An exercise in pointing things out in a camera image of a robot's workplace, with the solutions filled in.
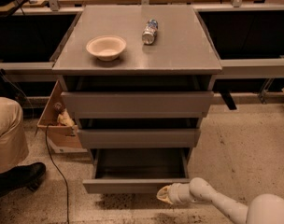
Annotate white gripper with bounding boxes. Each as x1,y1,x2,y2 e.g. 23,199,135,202
156,183,192,204

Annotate grey bottom drawer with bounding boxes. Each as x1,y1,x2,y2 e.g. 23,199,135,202
83,148,190,194

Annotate grey drawer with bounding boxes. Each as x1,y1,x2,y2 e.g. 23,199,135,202
61,76,213,119
83,148,190,194
78,118,200,148

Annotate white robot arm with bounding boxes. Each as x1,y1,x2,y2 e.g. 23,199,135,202
157,177,284,224

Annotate grey middle drawer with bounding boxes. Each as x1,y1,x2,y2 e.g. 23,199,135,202
78,118,200,148

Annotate grey drawer cabinet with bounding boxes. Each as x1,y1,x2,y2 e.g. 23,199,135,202
53,6,221,156

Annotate grey top drawer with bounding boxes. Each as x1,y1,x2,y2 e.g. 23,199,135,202
61,76,213,119

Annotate crumpled item in crate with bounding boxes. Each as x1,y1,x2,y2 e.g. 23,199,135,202
53,102,75,127

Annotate black leather shoe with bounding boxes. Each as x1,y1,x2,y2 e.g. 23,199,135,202
0,162,46,197

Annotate beige paper bowl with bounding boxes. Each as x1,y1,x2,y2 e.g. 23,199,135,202
86,35,126,62

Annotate person's khaki trouser leg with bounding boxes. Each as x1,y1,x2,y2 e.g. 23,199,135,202
0,97,29,174

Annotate crushed soda can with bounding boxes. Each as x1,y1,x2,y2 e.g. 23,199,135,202
142,19,158,45

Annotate black floor cable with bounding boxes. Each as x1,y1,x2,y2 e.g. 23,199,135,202
44,122,71,224

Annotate grey metal rail frame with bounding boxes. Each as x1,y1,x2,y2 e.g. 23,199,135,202
0,3,284,107

